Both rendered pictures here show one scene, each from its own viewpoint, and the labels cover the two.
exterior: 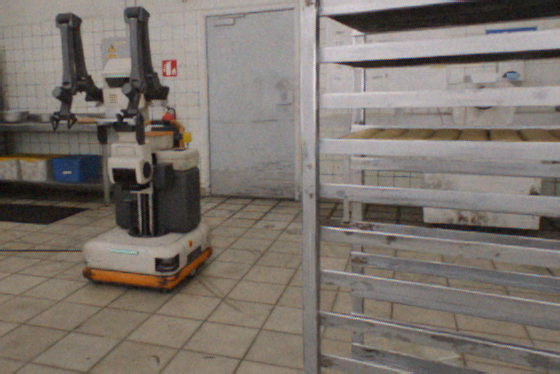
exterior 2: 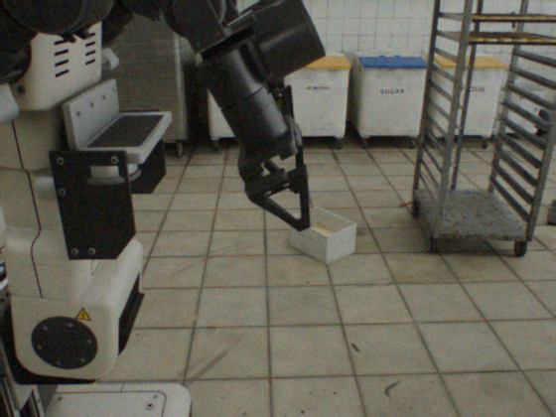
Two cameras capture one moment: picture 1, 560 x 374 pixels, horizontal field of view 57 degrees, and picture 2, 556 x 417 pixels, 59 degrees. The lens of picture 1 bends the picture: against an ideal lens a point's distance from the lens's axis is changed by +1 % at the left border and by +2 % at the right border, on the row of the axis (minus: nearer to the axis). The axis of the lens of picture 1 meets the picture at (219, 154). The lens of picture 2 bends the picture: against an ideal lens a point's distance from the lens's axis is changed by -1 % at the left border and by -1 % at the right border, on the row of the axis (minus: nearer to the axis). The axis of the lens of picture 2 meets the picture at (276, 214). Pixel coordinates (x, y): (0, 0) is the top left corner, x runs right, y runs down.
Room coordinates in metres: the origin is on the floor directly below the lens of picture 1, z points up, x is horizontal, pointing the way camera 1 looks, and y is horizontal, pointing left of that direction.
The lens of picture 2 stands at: (2.99, 1.36, 1.23)
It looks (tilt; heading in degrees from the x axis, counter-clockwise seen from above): 24 degrees down; 247
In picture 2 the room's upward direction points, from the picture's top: straight up
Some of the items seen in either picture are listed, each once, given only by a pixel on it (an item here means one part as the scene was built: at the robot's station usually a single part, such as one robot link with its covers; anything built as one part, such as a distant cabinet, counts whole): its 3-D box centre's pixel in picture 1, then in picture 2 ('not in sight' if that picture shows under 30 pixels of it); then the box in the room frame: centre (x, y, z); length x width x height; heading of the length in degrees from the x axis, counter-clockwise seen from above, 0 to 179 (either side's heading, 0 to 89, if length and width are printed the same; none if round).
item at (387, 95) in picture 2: not in sight; (385, 99); (0.40, -2.36, 0.38); 0.64 x 0.54 x 0.77; 69
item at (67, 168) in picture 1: (76, 167); not in sight; (5.83, 1.68, 0.36); 0.47 x 0.38 x 0.26; 161
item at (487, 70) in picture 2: not in sight; (457, 99); (-0.21, -2.13, 0.38); 0.64 x 0.54 x 0.77; 67
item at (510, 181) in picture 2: not in sight; (508, 179); (0.88, -0.47, 0.33); 0.64 x 0.03 x 0.03; 63
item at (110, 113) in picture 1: (121, 126); (110, 159); (2.94, 0.57, 0.99); 0.28 x 0.16 x 0.22; 70
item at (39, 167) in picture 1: (44, 166); not in sight; (5.99, 2.10, 0.36); 0.47 x 0.38 x 0.26; 160
